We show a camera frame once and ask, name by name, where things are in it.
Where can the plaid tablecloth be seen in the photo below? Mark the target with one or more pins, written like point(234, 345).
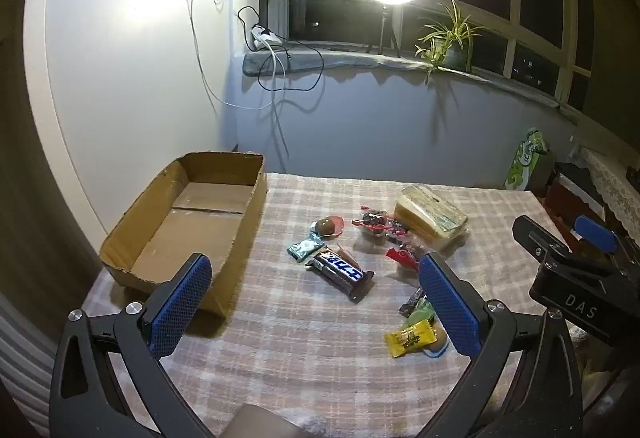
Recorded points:
point(300, 343)

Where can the green candy packet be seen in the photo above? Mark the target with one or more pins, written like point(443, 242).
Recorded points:
point(420, 316)

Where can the white power strip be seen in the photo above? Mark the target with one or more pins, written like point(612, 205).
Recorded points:
point(265, 36)

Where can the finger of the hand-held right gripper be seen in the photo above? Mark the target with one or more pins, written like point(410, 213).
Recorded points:
point(595, 230)
point(535, 233)

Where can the brown ball candy red wrapper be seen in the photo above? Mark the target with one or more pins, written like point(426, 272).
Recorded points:
point(326, 226)

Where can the yellow candy packet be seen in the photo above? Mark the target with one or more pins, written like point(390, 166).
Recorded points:
point(407, 339)

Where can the dark wooden furniture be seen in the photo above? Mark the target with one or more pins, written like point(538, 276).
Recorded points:
point(565, 198)

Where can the brown snack wrapper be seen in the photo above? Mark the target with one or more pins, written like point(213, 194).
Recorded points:
point(347, 254)

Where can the red clear dark candy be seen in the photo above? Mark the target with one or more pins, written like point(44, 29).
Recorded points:
point(372, 219)

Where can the grey windowsill cloth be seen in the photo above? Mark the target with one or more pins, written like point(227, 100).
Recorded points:
point(350, 60)

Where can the green drink carton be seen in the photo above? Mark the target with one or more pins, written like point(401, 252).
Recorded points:
point(522, 162)

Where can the potted spider plant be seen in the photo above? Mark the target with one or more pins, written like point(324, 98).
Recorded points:
point(450, 42)

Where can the dark candy packet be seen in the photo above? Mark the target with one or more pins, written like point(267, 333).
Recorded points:
point(400, 232)

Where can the white cabinet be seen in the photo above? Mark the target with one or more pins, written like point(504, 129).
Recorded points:
point(125, 92)

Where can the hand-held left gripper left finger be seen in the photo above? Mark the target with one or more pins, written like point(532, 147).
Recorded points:
point(180, 308)

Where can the black blue chocolate bar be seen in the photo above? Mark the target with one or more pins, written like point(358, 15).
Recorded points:
point(340, 270)

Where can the small dark candy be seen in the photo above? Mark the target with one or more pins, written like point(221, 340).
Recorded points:
point(411, 302)

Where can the clear pack of wafers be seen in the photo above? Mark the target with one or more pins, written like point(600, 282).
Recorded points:
point(430, 218)

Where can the black tripod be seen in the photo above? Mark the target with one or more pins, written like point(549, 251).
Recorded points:
point(384, 27)

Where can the cardboard box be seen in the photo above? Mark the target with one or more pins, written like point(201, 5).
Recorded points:
point(200, 218)

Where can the teal candy packet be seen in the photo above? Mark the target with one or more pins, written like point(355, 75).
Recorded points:
point(305, 249)

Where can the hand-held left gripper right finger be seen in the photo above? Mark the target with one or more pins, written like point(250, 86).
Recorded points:
point(447, 308)

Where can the lace cloth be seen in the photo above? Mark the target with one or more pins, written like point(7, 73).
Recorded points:
point(615, 188)

